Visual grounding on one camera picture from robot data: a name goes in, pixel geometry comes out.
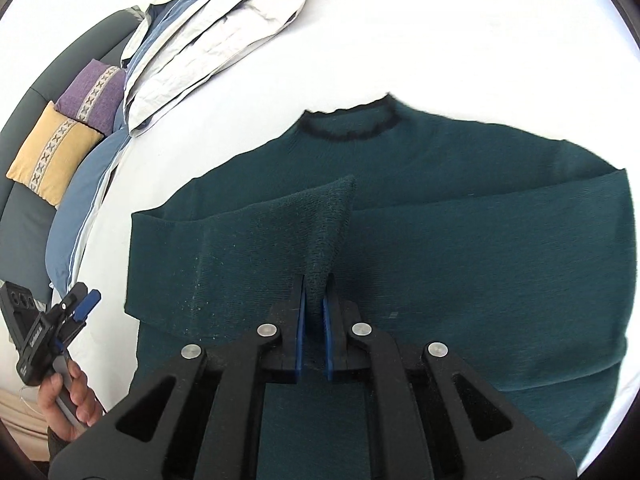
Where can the blue striped pillow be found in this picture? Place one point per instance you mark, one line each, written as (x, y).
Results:
(170, 20)

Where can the white crumpled pillow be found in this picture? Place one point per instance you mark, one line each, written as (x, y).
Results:
(240, 15)

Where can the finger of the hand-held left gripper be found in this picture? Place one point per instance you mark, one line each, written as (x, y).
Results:
(75, 294)
(88, 305)

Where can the white bed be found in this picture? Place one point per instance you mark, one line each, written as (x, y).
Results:
(450, 35)

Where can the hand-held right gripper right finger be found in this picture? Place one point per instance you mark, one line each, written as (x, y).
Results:
(328, 332)

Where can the person's left hand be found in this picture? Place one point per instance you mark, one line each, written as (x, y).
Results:
(75, 400)

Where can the yellow patterned cushion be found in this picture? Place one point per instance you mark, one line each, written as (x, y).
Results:
(50, 155)

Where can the dark green knit sweater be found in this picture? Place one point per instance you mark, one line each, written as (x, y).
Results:
(450, 210)

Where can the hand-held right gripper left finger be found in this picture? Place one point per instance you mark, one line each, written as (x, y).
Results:
(300, 332)

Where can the person's left forearm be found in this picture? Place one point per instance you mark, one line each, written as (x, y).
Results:
(57, 447)

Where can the grey-green sofa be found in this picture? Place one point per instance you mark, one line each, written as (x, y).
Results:
(30, 230)

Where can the purple patterned cushion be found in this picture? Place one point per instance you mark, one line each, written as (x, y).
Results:
(95, 92)

